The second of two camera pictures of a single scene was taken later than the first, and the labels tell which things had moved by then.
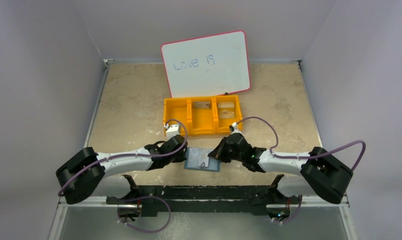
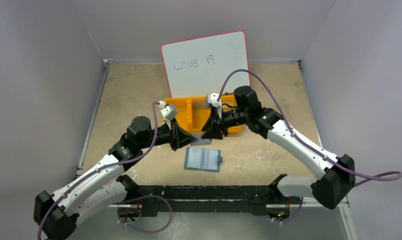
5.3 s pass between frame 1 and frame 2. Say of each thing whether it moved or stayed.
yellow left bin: stayed
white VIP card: moved
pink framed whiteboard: stayed
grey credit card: stayed
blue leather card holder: stayed
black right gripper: moved
